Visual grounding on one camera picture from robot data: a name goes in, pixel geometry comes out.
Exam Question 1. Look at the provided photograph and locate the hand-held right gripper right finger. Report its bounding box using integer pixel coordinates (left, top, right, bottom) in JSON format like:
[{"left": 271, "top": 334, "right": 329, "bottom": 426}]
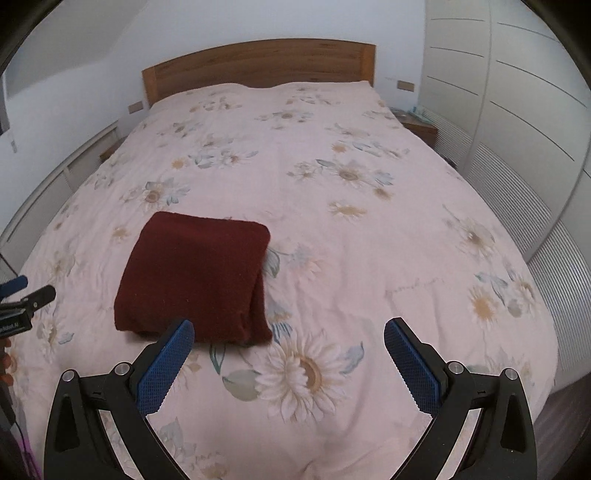
[{"left": 383, "top": 318, "right": 539, "bottom": 480}]

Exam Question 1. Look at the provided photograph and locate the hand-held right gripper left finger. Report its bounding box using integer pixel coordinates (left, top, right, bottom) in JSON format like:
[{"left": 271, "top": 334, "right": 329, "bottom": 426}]
[{"left": 44, "top": 318, "right": 195, "bottom": 480}]

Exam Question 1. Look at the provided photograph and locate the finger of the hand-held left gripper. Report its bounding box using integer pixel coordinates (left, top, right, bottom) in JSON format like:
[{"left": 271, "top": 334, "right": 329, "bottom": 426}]
[
  {"left": 0, "top": 285, "right": 57, "bottom": 315},
  {"left": 0, "top": 275, "right": 29, "bottom": 299}
]

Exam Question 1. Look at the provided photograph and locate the dark red knitted sweater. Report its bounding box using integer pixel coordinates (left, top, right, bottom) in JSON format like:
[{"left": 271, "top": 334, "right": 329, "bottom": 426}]
[{"left": 114, "top": 211, "right": 273, "bottom": 346}]

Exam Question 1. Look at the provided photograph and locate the person's left hand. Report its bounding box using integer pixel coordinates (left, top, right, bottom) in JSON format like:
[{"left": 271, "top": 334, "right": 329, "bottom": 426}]
[{"left": 0, "top": 339, "right": 16, "bottom": 385}]

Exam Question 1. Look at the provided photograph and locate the bed with floral duvet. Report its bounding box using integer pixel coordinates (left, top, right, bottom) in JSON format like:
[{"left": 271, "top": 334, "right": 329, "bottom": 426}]
[{"left": 9, "top": 80, "right": 560, "bottom": 480}]

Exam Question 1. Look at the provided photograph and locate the wooden nightstand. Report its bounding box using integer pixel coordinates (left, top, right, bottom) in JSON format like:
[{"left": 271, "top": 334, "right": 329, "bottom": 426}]
[{"left": 390, "top": 107, "right": 439, "bottom": 149}]

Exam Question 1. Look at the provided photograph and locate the white wardrobe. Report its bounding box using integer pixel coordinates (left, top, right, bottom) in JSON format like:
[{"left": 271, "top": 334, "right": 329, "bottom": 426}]
[{"left": 418, "top": 0, "right": 591, "bottom": 372}]

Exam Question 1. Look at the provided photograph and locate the wooden headboard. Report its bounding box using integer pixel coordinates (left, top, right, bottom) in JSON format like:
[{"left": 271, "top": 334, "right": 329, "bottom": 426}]
[{"left": 141, "top": 39, "right": 376, "bottom": 110}]

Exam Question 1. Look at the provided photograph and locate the black cable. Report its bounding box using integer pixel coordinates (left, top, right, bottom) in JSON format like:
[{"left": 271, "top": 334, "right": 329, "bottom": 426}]
[{"left": 0, "top": 385, "right": 29, "bottom": 462}]

